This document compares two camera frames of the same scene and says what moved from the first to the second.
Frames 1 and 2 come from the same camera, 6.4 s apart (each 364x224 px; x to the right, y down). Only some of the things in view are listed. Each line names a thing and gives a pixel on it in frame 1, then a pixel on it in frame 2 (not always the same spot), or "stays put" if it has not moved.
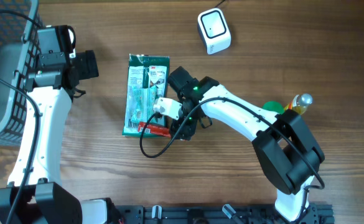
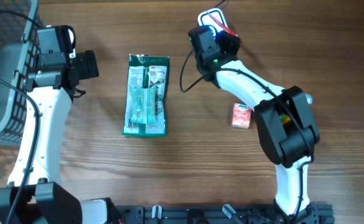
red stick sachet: (154, 129) -> (226, 30)
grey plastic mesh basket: (10, 30) stays put
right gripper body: (188, 126) -> (226, 44)
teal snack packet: (142, 101) stays put
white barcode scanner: (214, 30) stays put
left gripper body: (84, 69) stays put
